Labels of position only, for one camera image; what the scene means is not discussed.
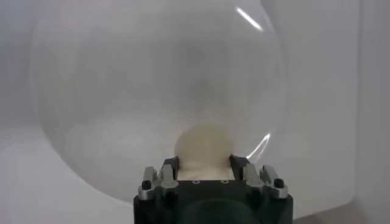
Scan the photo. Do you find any round white plate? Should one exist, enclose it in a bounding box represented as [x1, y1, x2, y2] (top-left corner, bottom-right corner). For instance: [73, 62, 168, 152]
[29, 0, 288, 205]

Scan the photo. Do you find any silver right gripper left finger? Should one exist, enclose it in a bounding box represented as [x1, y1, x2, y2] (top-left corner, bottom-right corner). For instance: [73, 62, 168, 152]
[138, 156, 181, 201]

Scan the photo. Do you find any white steamed baozi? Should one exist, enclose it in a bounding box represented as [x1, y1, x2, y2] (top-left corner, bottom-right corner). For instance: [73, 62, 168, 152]
[174, 122, 235, 181]

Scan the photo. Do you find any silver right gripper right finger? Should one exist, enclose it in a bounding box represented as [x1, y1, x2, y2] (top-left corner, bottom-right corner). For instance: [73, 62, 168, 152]
[229, 154, 289, 199]

